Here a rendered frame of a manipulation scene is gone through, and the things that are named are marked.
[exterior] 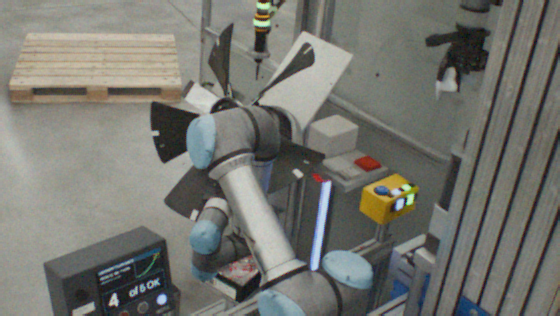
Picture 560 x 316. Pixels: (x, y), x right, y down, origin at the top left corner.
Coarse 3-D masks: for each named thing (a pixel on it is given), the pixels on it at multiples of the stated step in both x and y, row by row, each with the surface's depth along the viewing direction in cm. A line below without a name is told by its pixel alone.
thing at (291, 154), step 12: (288, 144) 212; (288, 156) 207; (300, 156) 207; (312, 156) 206; (324, 156) 206; (276, 168) 204; (288, 168) 203; (300, 168) 203; (312, 168) 203; (276, 180) 201; (288, 180) 200
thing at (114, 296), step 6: (120, 288) 151; (102, 294) 148; (108, 294) 149; (114, 294) 150; (120, 294) 151; (102, 300) 148; (108, 300) 149; (114, 300) 150; (120, 300) 151; (108, 306) 150; (114, 306) 151; (120, 306) 152; (108, 312) 150
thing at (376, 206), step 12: (384, 180) 219; (396, 180) 219; (372, 192) 212; (408, 192) 214; (360, 204) 217; (372, 204) 213; (384, 204) 209; (408, 204) 217; (372, 216) 214; (384, 216) 211; (396, 216) 215
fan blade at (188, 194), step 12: (192, 168) 220; (180, 180) 220; (192, 180) 219; (204, 180) 219; (180, 192) 219; (192, 192) 218; (204, 192) 218; (168, 204) 219; (180, 204) 218; (192, 204) 218
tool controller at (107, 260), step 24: (120, 240) 157; (144, 240) 156; (48, 264) 149; (72, 264) 147; (96, 264) 147; (120, 264) 149; (144, 264) 153; (168, 264) 158; (48, 288) 151; (72, 288) 143; (96, 288) 147; (144, 288) 155; (168, 288) 159; (72, 312) 144; (96, 312) 148; (168, 312) 160
